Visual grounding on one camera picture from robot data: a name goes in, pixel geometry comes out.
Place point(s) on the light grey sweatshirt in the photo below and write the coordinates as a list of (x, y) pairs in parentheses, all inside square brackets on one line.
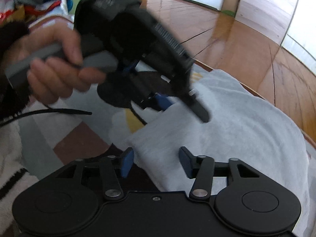
[(242, 126)]

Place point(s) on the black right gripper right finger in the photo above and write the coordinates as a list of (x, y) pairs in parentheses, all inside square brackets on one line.
[(201, 169)]

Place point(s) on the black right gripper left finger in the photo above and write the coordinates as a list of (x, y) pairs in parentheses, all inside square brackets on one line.
[(112, 170)]

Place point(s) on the cardboard box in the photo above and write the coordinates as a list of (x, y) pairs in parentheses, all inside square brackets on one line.
[(230, 7)]

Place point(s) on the patterned pastel floor rug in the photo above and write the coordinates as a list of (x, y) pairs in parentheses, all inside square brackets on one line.
[(51, 140)]

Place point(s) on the person's left hand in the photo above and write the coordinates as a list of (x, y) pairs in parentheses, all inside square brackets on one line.
[(54, 78)]

